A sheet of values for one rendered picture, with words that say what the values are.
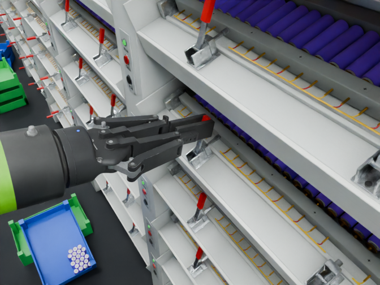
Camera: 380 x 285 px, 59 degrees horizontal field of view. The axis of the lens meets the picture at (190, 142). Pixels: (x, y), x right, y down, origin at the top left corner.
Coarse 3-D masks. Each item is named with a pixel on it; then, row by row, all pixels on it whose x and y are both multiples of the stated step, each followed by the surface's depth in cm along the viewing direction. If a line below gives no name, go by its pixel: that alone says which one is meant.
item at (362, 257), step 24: (216, 120) 59; (240, 144) 55; (264, 168) 51; (264, 192) 50; (288, 192) 47; (288, 216) 47; (312, 216) 44; (312, 240) 44; (336, 240) 42; (360, 264) 40
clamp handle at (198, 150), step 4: (204, 116) 53; (208, 116) 53; (204, 120) 53; (200, 140) 55; (196, 144) 56; (200, 144) 55; (196, 148) 56; (200, 148) 56; (196, 152) 56; (200, 152) 57
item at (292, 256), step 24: (168, 96) 67; (192, 96) 68; (192, 144) 61; (216, 144) 59; (192, 168) 57; (216, 168) 56; (240, 168) 55; (216, 192) 53; (240, 192) 52; (240, 216) 50; (264, 216) 49; (264, 240) 46; (288, 240) 45; (288, 264) 44; (312, 264) 43
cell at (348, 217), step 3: (345, 213) 44; (342, 216) 44; (345, 216) 43; (348, 216) 43; (342, 219) 44; (345, 219) 43; (348, 219) 43; (351, 219) 43; (354, 219) 43; (348, 222) 43; (351, 222) 43; (354, 222) 43; (348, 225) 44; (351, 225) 43
